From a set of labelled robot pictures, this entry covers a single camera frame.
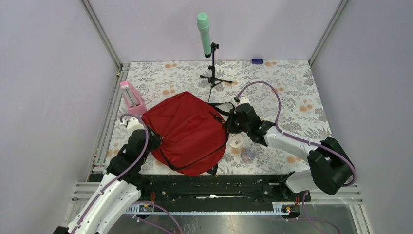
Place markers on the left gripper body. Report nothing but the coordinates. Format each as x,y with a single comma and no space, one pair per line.
154,142

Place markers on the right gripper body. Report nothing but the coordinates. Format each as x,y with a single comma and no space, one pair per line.
234,125

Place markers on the red backpack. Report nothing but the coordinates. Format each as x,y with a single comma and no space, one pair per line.
193,137

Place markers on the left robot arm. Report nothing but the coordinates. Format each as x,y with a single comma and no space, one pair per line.
119,188

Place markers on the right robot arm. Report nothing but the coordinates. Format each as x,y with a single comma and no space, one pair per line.
329,166

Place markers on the white oval card package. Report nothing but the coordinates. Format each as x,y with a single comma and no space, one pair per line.
235,140

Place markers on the clear round plastic container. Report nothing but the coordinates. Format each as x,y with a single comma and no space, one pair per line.
248,155

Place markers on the pink metronome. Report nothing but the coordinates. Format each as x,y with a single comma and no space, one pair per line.
133,99

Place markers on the black microphone tripod stand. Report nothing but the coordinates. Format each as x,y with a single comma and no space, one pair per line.
213,80

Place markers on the small blue block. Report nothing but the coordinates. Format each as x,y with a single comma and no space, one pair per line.
256,61

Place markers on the mint green microphone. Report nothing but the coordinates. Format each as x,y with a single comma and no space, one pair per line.
203,24

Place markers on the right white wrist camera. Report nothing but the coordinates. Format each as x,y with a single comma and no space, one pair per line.
242,102

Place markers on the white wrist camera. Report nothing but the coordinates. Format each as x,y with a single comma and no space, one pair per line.
242,102
133,124

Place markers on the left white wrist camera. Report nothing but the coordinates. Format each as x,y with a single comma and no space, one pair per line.
133,124

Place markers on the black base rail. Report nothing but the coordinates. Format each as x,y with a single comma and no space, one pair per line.
220,194

